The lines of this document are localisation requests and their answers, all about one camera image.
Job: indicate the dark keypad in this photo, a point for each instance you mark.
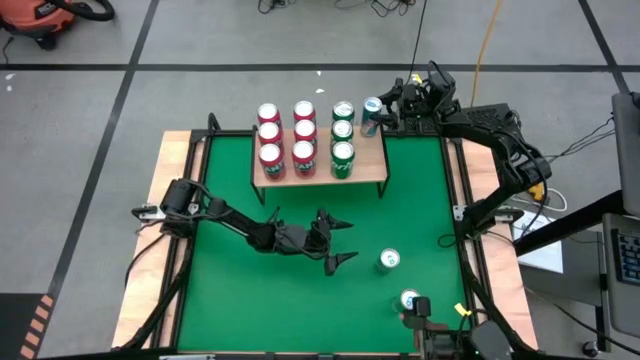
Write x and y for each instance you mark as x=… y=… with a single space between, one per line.
x=627 y=257

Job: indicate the black diagonal beam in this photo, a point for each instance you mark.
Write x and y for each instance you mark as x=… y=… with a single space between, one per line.
x=602 y=206

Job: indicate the yellow plug connector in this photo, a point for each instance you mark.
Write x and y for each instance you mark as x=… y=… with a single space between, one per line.
x=536 y=191

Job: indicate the red-orange Fanta can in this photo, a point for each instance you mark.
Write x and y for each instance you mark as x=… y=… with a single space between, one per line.
x=268 y=113
x=269 y=132
x=304 y=110
x=271 y=160
x=303 y=157
x=305 y=131

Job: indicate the white paper sheet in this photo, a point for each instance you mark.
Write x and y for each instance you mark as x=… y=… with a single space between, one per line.
x=545 y=255

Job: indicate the orange shop vacuum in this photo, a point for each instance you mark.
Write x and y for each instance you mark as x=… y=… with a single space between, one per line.
x=35 y=17

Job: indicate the wooden shelf black metal legs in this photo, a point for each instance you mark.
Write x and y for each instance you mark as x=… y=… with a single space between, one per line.
x=370 y=165

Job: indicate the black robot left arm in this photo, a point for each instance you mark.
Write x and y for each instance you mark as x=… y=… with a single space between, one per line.
x=240 y=225

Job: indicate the green Sprite can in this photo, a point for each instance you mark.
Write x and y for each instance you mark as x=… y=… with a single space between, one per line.
x=342 y=131
x=343 y=110
x=342 y=160

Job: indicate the black caster wheel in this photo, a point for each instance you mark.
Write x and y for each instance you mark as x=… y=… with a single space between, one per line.
x=590 y=348

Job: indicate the grey flat monitor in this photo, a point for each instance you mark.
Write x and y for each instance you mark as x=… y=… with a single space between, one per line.
x=627 y=150

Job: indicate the black orange striped floor mat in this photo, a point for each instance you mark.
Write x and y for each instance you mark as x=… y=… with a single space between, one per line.
x=15 y=325

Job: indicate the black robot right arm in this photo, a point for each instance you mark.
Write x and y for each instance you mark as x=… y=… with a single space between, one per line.
x=510 y=145

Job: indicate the yellow tape tag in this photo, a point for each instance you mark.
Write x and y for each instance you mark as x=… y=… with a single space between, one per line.
x=416 y=78

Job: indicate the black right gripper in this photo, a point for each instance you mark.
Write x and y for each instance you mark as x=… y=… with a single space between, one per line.
x=430 y=100

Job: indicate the green table mat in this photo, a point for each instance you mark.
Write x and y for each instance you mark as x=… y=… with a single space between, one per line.
x=250 y=310

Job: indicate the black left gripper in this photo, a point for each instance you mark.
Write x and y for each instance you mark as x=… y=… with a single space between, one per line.
x=320 y=237

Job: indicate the black metal table frame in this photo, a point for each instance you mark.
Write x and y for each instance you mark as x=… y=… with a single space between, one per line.
x=225 y=133

